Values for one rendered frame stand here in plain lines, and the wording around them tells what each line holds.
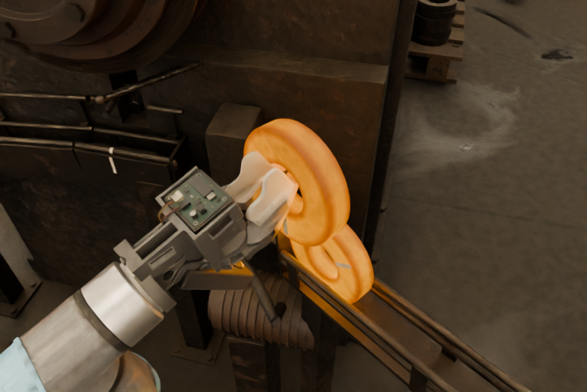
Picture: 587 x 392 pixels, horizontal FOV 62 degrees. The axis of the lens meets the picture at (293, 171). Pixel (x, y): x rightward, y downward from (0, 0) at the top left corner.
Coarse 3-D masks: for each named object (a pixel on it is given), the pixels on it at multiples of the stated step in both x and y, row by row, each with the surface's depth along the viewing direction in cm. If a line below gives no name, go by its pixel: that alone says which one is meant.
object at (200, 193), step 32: (192, 192) 48; (224, 192) 47; (160, 224) 48; (192, 224) 46; (224, 224) 48; (128, 256) 45; (160, 256) 45; (192, 256) 49; (224, 256) 49; (160, 288) 46
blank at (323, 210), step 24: (288, 120) 54; (264, 144) 55; (288, 144) 51; (312, 144) 51; (288, 168) 53; (312, 168) 50; (336, 168) 51; (312, 192) 52; (336, 192) 51; (288, 216) 58; (312, 216) 54; (336, 216) 52; (312, 240) 56
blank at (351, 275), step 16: (336, 240) 67; (352, 240) 68; (304, 256) 77; (320, 256) 77; (336, 256) 69; (352, 256) 67; (368, 256) 68; (320, 272) 76; (336, 272) 75; (352, 272) 68; (368, 272) 69; (336, 288) 74; (352, 288) 70; (368, 288) 71
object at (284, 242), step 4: (280, 232) 76; (276, 236) 76; (280, 236) 77; (284, 236) 77; (276, 240) 77; (280, 240) 77; (284, 240) 78; (288, 240) 79; (276, 244) 78; (280, 244) 78; (284, 244) 78; (288, 244) 79; (280, 248) 78; (284, 248) 79; (288, 248) 80; (292, 248) 80; (288, 252) 80; (292, 252) 81; (280, 256) 79; (280, 260) 80; (280, 264) 80; (280, 268) 81; (284, 268) 82; (280, 272) 82
